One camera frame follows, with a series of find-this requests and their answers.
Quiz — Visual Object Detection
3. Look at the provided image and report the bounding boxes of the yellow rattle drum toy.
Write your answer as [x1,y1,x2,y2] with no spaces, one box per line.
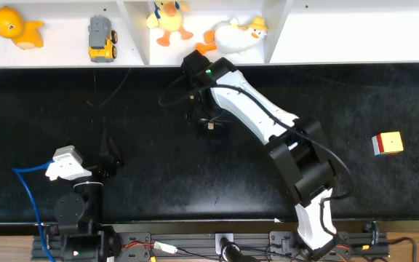
[190,95,216,131]

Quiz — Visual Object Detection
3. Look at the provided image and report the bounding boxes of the white plush duck yellow hat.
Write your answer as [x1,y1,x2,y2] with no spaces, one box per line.
[193,15,269,57]

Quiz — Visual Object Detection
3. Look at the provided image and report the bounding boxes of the mounting rail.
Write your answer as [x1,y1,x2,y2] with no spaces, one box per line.
[31,221,418,262]

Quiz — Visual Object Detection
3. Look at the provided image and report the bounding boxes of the grey and yellow toy truck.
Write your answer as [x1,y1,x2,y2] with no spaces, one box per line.
[87,15,119,64]

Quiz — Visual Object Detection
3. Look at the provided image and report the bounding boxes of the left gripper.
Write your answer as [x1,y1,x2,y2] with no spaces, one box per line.
[85,127,124,180]

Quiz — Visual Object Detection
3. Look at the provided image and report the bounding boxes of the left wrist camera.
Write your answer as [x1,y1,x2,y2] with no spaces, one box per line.
[44,145,92,182]

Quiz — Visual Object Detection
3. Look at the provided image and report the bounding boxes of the yellow rubber duck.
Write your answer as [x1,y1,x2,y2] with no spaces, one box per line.
[0,6,45,51]

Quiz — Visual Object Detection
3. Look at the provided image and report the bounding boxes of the many-coloured puzzle cube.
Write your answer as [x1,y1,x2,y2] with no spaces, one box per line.
[371,131,404,156]

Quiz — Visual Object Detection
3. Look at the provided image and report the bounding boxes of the blue cable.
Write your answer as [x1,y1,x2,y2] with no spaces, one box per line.
[11,161,57,262]

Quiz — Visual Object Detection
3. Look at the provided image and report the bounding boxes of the white shelf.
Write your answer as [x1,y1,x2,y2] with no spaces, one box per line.
[0,0,419,69]

